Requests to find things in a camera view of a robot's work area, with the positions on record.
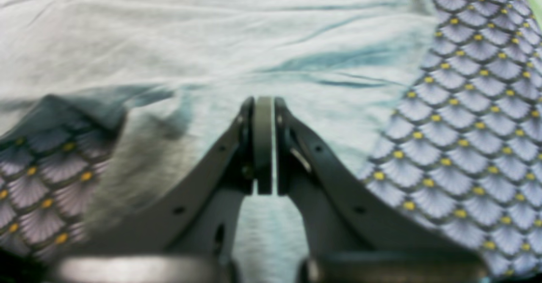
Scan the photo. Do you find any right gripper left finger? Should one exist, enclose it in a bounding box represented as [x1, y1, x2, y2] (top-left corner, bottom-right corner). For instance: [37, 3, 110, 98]
[55, 97, 273, 283]

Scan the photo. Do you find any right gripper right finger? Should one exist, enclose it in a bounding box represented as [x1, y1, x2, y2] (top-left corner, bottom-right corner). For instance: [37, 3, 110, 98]
[274, 98, 490, 283]

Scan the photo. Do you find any light grey T-shirt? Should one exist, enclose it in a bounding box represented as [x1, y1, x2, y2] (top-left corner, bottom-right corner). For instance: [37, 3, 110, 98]
[1, 0, 439, 262]

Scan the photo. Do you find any fan-patterned purple table cloth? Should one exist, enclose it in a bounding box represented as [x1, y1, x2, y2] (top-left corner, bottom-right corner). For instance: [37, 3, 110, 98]
[1, 0, 541, 283]

